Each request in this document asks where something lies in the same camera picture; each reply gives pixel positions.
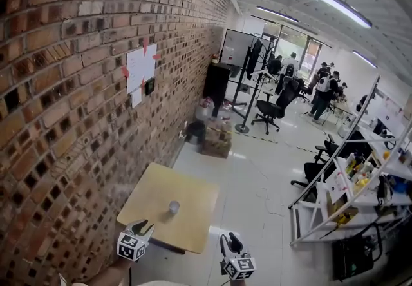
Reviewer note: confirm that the white paper sign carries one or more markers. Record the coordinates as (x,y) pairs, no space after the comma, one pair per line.
(338,183)

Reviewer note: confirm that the black cabinet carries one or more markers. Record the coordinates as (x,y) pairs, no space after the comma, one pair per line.
(217,85)

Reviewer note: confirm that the black waste bin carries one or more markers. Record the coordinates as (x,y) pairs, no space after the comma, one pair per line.
(196,133)

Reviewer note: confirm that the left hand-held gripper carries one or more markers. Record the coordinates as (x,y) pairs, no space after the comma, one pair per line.
(132,244)

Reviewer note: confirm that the black office chair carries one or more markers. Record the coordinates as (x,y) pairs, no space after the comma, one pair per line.
(322,165)
(275,104)

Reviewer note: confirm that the white paper sheet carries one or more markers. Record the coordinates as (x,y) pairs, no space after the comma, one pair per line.
(141,67)

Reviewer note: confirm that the black floor stand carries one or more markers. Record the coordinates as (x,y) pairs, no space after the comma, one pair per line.
(242,127)

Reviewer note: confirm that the person's left forearm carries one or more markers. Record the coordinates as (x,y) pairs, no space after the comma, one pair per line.
(109,275)

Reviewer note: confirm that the white metal shelf rack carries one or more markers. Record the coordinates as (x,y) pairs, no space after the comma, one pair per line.
(322,210)

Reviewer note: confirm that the whiteboard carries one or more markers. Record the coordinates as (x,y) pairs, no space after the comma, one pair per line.
(236,48)

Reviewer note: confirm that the clear water jug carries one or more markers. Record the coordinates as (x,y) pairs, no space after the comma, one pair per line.
(225,110)

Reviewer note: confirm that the cardboard box with striped tape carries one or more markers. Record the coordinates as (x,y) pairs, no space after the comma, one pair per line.
(217,141)

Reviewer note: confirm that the black display screen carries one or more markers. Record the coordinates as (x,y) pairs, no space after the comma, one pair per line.
(256,56)

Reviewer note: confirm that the water jug with red cap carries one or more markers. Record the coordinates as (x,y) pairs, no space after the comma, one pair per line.
(206,110)

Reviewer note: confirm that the white paper cup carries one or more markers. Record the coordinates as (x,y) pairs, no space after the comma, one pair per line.
(174,205)

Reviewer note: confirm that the black wall device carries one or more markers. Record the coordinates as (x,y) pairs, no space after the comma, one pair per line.
(149,85)

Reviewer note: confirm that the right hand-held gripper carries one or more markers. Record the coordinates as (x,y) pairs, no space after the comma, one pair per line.
(239,265)

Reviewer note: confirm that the person's white shirt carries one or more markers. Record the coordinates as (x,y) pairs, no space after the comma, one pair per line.
(69,281)

